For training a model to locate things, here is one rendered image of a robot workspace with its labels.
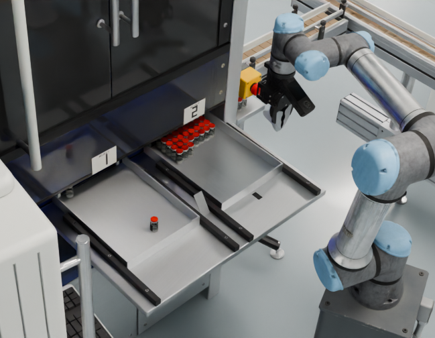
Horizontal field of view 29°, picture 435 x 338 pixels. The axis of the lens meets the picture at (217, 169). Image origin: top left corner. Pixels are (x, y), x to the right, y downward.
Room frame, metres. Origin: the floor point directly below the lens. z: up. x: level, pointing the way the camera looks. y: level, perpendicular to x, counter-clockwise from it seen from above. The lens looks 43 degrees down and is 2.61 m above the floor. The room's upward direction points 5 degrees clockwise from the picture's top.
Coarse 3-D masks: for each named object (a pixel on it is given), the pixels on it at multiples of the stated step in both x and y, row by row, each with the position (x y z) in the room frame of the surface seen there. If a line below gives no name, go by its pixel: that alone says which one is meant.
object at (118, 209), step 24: (120, 168) 1.83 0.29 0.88; (96, 192) 1.72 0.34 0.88; (120, 192) 1.73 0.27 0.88; (144, 192) 1.74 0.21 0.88; (168, 192) 1.72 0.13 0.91; (72, 216) 1.61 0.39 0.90; (96, 216) 1.63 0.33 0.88; (120, 216) 1.64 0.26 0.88; (144, 216) 1.64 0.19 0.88; (168, 216) 1.65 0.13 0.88; (192, 216) 1.65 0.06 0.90; (120, 240) 1.55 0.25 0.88; (144, 240) 1.55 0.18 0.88; (168, 240) 1.55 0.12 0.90
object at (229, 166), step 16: (208, 112) 2.09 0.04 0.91; (224, 128) 2.04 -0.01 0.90; (208, 144) 1.98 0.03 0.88; (224, 144) 1.98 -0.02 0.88; (240, 144) 1.99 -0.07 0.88; (160, 160) 1.87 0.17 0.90; (192, 160) 1.90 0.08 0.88; (208, 160) 1.90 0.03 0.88; (224, 160) 1.91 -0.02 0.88; (240, 160) 1.91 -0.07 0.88; (256, 160) 1.92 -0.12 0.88; (272, 160) 1.90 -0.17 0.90; (192, 176) 1.82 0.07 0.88; (208, 176) 1.83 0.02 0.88; (224, 176) 1.84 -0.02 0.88; (240, 176) 1.84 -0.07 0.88; (256, 176) 1.85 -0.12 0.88; (272, 176) 1.85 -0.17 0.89; (208, 192) 1.73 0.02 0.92; (224, 192) 1.77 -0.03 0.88; (240, 192) 1.74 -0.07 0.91; (224, 208) 1.70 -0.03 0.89
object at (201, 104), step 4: (204, 100) 1.99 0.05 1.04; (196, 104) 1.97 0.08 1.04; (200, 104) 1.98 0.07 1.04; (204, 104) 1.99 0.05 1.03; (188, 108) 1.94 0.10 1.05; (200, 108) 1.98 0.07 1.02; (184, 112) 1.93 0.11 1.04; (188, 112) 1.94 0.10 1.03; (196, 112) 1.97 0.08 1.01; (200, 112) 1.98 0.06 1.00; (184, 116) 1.93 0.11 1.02; (188, 116) 1.94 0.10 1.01; (196, 116) 1.97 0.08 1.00; (184, 120) 1.93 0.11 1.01; (188, 120) 1.95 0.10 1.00; (184, 124) 1.93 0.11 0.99
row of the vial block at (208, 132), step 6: (204, 126) 2.01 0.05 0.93; (210, 126) 2.01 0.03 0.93; (198, 132) 1.98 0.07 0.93; (204, 132) 1.99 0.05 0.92; (210, 132) 2.01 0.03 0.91; (192, 138) 1.94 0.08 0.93; (198, 138) 1.96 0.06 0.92; (204, 138) 1.99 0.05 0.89; (180, 144) 1.91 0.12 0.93; (186, 144) 1.93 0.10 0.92; (198, 144) 1.96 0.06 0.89; (174, 150) 1.89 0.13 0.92; (174, 156) 1.89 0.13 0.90
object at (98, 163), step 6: (108, 150) 1.72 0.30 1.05; (114, 150) 1.74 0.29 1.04; (96, 156) 1.69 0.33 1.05; (102, 156) 1.71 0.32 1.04; (108, 156) 1.72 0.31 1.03; (114, 156) 1.74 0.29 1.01; (96, 162) 1.69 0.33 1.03; (102, 162) 1.71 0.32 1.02; (108, 162) 1.72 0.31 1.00; (114, 162) 1.74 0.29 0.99; (96, 168) 1.69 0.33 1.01; (102, 168) 1.71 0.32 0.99
